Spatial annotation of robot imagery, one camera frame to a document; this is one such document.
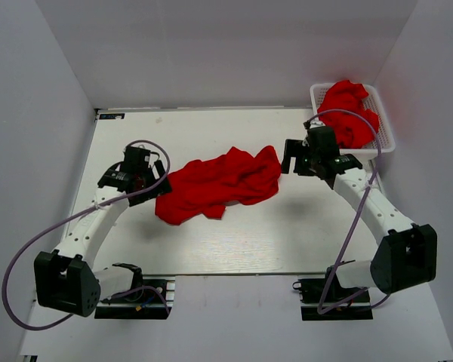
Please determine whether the red t shirt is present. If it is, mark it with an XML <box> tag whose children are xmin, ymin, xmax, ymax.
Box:
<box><xmin>155</xmin><ymin>146</ymin><xmax>281</xmax><ymax>225</ymax></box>

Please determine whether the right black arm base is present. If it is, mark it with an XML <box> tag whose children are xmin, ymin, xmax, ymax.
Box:
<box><xmin>292</xmin><ymin>276</ymin><xmax>373</xmax><ymax>321</ymax></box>

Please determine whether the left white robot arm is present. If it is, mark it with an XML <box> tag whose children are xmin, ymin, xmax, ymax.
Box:
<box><xmin>34</xmin><ymin>145</ymin><xmax>171</xmax><ymax>317</ymax></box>

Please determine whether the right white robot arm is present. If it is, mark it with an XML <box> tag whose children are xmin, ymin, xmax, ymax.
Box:
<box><xmin>281</xmin><ymin>126</ymin><xmax>437</xmax><ymax>301</ymax></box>

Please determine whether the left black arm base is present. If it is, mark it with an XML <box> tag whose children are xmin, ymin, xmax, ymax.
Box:
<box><xmin>94</xmin><ymin>276</ymin><xmax>175</xmax><ymax>321</ymax></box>

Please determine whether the red t shirts pile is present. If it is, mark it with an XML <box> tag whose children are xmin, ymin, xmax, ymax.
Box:
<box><xmin>318</xmin><ymin>80</ymin><xmax>380</xmax><ymax>149</ymax></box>

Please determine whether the blue table label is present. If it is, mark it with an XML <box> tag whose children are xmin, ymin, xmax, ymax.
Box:
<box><xmin>99</xmin><ymin>113</ymin><xmax>125</xmax><ymax>120</ymax></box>

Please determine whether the white plastic basket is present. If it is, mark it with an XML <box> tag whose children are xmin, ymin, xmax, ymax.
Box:
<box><xmin>310</xmin><ymin>83</ymin><xmax>396</xmax><ymax>161</ymax></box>

